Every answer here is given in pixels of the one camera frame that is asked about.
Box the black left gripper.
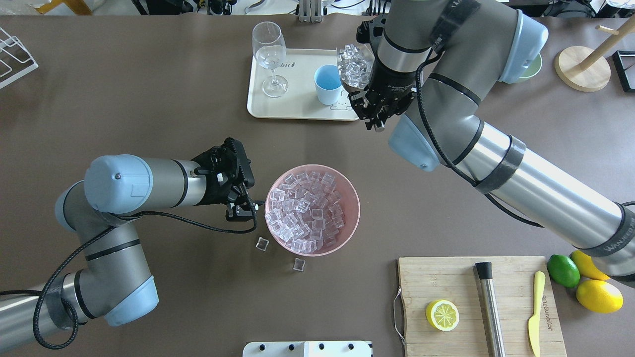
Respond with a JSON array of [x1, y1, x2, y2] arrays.
[[192, 138, 258, 222]]

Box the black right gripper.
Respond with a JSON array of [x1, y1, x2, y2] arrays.
[[350, 64, 416, 130]]

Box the steel ice scoop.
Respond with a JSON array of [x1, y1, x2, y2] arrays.
[[336, 44, 387, 132]]

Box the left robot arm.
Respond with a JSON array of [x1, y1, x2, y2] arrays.
[[1, 138, 258, 352]]

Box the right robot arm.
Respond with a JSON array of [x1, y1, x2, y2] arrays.
[[348, 0, 634, 287]]

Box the spilled ice cube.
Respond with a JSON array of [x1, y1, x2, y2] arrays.
[[292, 257, 306, 273], [255, 237, 269, 251]]

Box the light blue cup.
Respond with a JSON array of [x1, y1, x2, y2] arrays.
[[314, 64, 345, 106]]

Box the clear ice cubes pile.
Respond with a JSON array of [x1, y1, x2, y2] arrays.
[[265, 171, 346, 254]]

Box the wooden cup tree stand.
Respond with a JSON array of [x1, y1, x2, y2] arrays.
[[554, 17, 635, 92]]

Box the pink bowl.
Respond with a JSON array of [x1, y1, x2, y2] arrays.
[[265, 164, 361, 257]]

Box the cream rabbit tray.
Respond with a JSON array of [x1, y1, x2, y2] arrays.
[[247, 48, 358, 121]]

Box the clear wine glass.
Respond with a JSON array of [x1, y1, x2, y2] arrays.
[[252, 22, 288, 98]]

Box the green ceramic bowl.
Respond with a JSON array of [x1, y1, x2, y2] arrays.
[[516, 54, 543, 83]]

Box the bamboo cutting board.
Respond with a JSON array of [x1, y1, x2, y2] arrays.
[[397, 257, 547, 357]]

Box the half lemon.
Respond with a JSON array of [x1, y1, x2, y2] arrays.
[[426, 299, 460, 332]]

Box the green lime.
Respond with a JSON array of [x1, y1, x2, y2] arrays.
[[547, 254, 581, 289]]

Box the steel muddler black tip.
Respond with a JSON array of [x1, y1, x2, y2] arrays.
[[475, 261, 506, 357]]

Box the yellow lemon near lime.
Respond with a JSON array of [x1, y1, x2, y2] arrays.
[[570, 249, 610, 282]]

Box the yellow plastic knife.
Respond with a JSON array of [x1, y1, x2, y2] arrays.
[[527, 271, 546, 357]]

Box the yellow lemon outer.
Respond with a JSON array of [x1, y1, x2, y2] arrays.
[[575, 280, 624, 314]]

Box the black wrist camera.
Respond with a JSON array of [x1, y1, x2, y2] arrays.
[[356, 14, 387, 51]]

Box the aluminium frame post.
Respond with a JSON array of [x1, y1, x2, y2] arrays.
[[296, 0, 324, 23]]

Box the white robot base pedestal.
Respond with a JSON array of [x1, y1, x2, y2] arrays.
[[242, 340, 374, 357]]

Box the white wire cup rack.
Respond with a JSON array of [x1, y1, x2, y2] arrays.
[[0, 28, 39, 89]]

